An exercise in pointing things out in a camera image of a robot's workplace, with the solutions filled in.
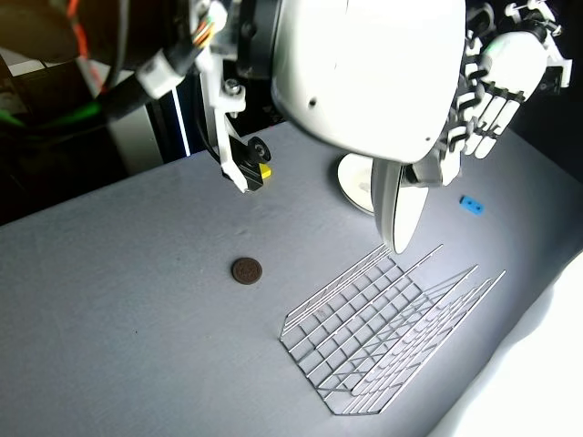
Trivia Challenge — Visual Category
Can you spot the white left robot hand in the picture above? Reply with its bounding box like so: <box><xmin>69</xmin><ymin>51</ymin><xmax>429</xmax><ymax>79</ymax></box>
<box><xmin>464</xmin><ymin>0</ymin><xmax>574</xmax><ymax>159</ymax></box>

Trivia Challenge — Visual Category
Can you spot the silver wire dish rack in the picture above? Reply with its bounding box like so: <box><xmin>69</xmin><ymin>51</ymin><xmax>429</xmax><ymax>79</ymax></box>
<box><xmin>277</xmin><ymin>243</ymin><xmax>506</xmax><ymax>418</ymax></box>

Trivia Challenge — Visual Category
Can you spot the small blue block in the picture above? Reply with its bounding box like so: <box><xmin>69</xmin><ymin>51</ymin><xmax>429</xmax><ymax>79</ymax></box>
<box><xmin>458</xmin><ymin>195</ymin><xmax>486</xmax><ymax>215</ymax></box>

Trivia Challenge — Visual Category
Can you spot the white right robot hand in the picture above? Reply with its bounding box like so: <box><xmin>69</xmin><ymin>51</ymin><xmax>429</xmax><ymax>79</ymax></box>
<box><xmin>271</xmin><ymin>0</ymin><xmax>485</xmax><ymax>188</ymax></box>

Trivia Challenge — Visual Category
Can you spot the black robot column, blue strip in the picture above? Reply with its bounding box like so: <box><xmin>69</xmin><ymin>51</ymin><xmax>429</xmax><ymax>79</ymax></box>
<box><xmin>144</xmin><ymin>67</ymin><xmax>215</xmax><ymax>158</ymax></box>

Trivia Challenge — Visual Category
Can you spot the white plate with dark rim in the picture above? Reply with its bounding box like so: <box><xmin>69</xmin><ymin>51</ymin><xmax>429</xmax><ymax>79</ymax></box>
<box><xmin>336</xmin><ymin>153</ymin><xmax>379</xmax><ymax>216</ymax></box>
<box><xmin>371</xmin><ymin>157</ymin><xmax>430</xmax><ymax>255</ymax></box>

